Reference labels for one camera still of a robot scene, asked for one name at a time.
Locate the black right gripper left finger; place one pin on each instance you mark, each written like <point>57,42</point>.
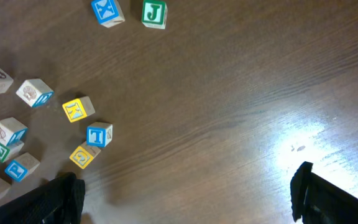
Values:
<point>59,201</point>

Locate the green Z block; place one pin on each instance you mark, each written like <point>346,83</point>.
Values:
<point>11,151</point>

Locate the blue X block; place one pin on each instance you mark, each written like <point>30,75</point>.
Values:
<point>108,12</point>

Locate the blue P block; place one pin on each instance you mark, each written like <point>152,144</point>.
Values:
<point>22,166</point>

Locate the blue T block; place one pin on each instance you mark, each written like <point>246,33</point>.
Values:
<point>99,134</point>

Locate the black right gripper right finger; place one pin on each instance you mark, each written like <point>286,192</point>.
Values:
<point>314,200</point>

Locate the green J block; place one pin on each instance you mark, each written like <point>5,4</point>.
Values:
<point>154,14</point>

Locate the yellow Q block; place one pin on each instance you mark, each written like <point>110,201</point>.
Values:
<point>84,154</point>

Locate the wooden leaf blue-side block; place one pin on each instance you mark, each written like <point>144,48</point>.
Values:
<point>11,131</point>

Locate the yellow K block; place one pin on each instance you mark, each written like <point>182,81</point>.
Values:
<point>78,109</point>

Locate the wooden shell blue-side block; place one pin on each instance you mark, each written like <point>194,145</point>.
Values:
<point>34,92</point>

